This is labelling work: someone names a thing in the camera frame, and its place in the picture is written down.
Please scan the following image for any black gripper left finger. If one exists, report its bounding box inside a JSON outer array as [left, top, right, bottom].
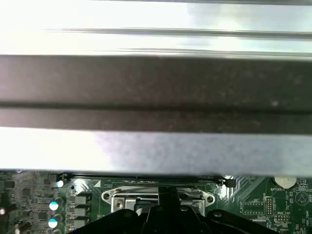
[[70, 188, 171, 234]]

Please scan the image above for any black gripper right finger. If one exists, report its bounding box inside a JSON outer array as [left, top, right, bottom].
[[170, 188, 276, 234]]

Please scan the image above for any CPU socket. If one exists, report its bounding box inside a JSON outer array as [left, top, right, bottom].
[[101, 185, 216, 217]]

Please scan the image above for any black RAM slot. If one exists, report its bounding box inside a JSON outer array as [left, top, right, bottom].
[[57, 172, 236, 189]]

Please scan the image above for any green motherboard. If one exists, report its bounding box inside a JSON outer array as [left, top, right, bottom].
[[0, 170, 312, 234]]

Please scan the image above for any silver coin cell battery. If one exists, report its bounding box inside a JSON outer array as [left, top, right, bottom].
[[274, 175, 297, 188]]

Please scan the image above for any black PC case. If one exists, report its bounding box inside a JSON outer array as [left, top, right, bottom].
[[0, 53, 312, 176]]

